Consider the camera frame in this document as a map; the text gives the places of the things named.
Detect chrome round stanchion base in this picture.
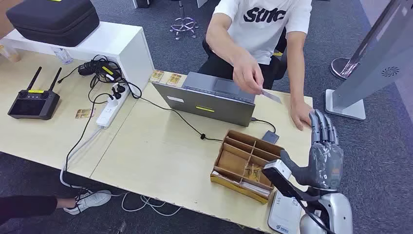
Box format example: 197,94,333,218
329,57,361,81

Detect white flat card reader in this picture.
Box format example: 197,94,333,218
267,190,304,234

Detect grey kiosk stand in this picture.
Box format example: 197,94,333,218
324,0,413,121

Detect black remote controller with antennas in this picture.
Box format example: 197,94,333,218
7,67,62,121

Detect black zippered carry case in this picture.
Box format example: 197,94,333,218
5,0,101,48

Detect white power strip cable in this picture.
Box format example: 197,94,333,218
59,127,105,190

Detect white sneaker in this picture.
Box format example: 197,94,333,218
63,189,113,216

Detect white floor cables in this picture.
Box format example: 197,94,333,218
121,192,183,217

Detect person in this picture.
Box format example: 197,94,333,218
197,0,320,132

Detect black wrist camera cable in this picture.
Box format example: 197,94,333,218
295,194,336,234

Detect small dark grey device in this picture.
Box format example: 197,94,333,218
261,130,280,145

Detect black power plugs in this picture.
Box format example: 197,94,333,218
108,82,127,106

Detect long black laptop power cable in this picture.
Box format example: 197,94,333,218
124,80,224,143

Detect short black device cable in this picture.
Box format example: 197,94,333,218
250,117,277,134

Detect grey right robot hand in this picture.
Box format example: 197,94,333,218
280,109,345,195

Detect grey laptop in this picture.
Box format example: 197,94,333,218
151,71,263,128

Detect black office chair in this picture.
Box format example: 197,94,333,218
201,27,288,81

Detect white power strip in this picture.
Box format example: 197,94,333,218
95,87,130,129

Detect white desk shelf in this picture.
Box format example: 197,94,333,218
0,21,155,94

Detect black hanging cable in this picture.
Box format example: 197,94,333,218
62,93,112,207

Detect bystander's leg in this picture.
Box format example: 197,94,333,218
0,195,78,226

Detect person's right hand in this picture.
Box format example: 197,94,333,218
232,53,264,95

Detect black power adapter yellow label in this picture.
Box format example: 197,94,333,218
78,61,122,81

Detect chrome stool base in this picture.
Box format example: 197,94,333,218
169,0,199,40

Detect pale ID card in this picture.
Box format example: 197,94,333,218
261,89,283,105

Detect person's left hand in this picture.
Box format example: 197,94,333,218
289,97,315,132

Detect clear plastic cup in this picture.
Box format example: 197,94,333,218
51,47,74,65
0,43,21,63

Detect white card stack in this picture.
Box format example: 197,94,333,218
240,181,271,197

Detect wooden compartment organizer box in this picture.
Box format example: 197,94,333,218
210,130,284,205

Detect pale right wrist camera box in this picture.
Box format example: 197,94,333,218
262,159,310,202

